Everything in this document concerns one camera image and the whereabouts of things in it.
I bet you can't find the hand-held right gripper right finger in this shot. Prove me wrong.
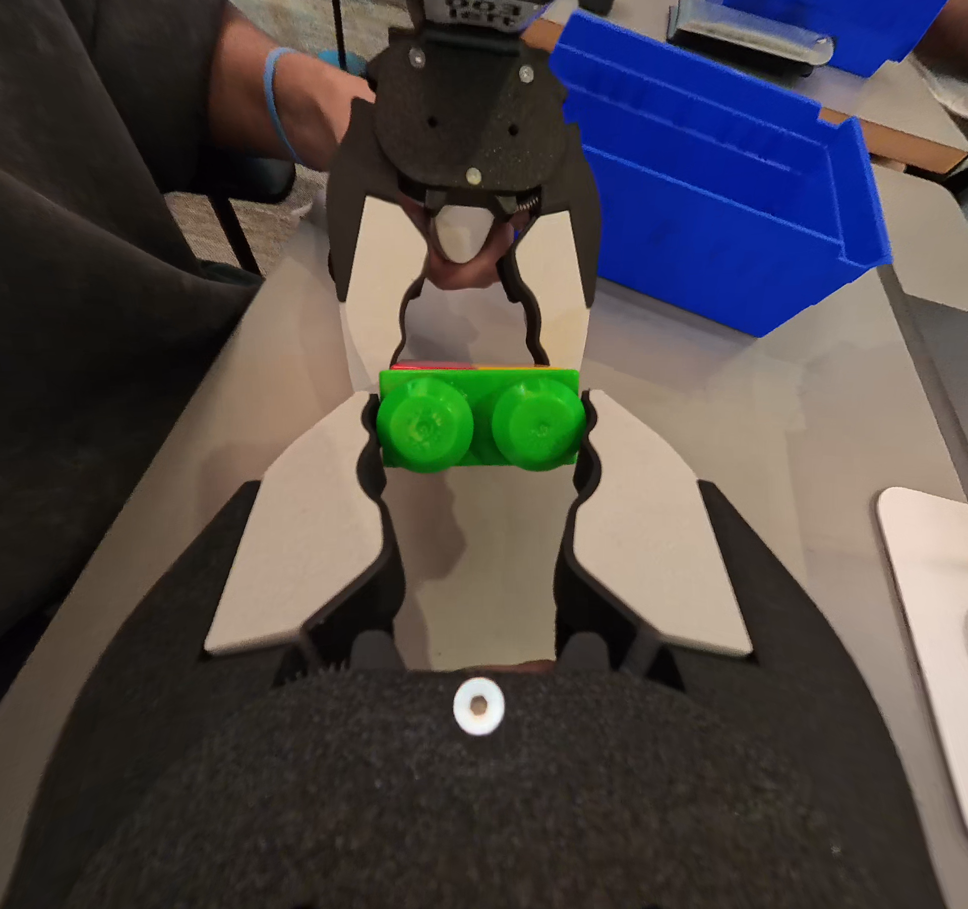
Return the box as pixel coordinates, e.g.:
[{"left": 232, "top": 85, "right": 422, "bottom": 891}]
[{"left": 554, "top": 389, "right": 756, "bottom": 679}]

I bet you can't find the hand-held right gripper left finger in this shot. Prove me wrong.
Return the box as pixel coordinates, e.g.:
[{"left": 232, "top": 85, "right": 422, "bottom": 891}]
[{"left": 203, "top": 391, "right": 408, "bottom": 674}]

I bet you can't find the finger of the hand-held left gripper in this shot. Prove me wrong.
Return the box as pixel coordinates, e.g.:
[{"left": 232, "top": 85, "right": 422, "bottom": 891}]
[
  {"left": 339, "top": 194, "right": 431, "bottom": 397},
  {"left": 495, "top": 208, "right": 594, "bottom": 372}
]

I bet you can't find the green two-stud toy block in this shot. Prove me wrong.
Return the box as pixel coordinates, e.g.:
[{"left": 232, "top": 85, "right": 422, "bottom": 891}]
[{"left": 376, "top": 368, "right": 588, "bottom": 473}]

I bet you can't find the blue plastic bin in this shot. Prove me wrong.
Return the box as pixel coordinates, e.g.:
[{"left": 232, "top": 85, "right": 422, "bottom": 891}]
[{"left": 548, "top": 9, "right": 893, "bottom": 339}]

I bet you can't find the person's left forearm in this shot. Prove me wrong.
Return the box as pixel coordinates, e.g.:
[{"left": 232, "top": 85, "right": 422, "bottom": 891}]
[{"left": 208, "top": 2, "right": 277, "bottom": 165}]

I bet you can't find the grey desk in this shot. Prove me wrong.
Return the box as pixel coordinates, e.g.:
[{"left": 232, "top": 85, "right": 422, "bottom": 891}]
[{"left": 0, "top": 160, "right": 968, "bottom": 909}]

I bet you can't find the person's left hand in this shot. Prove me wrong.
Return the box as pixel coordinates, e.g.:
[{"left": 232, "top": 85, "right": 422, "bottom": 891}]
[{"left": 298, "top": 62, "right": 523, "bottom": 291}]

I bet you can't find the black office chair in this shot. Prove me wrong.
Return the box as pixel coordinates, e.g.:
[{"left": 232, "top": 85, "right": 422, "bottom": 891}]
[{"left": 185, "top": 153, "right": 297, "bottom": 275}]

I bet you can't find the blue wristband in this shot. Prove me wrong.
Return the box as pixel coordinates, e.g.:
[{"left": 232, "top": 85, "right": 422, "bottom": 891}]
[{"left": 263, "top": 47, "right": 305, "bottom": 165}]

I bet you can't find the white tablet stand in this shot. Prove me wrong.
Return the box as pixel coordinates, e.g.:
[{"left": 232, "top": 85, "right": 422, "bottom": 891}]
[{"left": 877, "top": 487, "right": 968, "bottom": 827}]

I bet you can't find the person's grey sweatshirt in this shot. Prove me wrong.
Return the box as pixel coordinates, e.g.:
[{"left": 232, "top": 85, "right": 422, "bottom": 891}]
[{"left": 0, "top": 0, "right": 262, "bottom": 698}]

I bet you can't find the cluster of blue bins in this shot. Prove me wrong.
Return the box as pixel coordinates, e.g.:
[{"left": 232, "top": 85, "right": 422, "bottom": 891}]
[{"left": 703, "top": 0, "right": 952, "bottom": 78}]

